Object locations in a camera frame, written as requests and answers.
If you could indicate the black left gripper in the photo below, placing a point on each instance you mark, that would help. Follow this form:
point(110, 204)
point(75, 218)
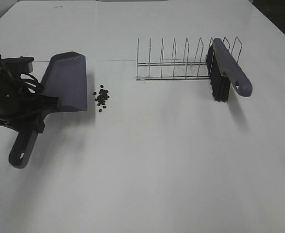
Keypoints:
point(17, 90)

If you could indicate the grey plastic dustpan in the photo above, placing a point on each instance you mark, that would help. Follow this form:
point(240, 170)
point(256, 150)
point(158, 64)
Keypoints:
point(65, 78)

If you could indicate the pile of coffee beans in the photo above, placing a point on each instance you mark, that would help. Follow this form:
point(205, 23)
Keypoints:
point(101, 96)

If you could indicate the grey hand brush black bristles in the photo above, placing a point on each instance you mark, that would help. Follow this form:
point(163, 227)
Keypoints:
point(224, 72)

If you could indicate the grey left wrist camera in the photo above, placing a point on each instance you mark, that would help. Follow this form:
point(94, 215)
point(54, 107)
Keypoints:
point(19, 64)

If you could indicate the chrome wire dish rack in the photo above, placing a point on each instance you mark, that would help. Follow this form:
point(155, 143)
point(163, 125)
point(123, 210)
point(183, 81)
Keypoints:
point(171, 61)

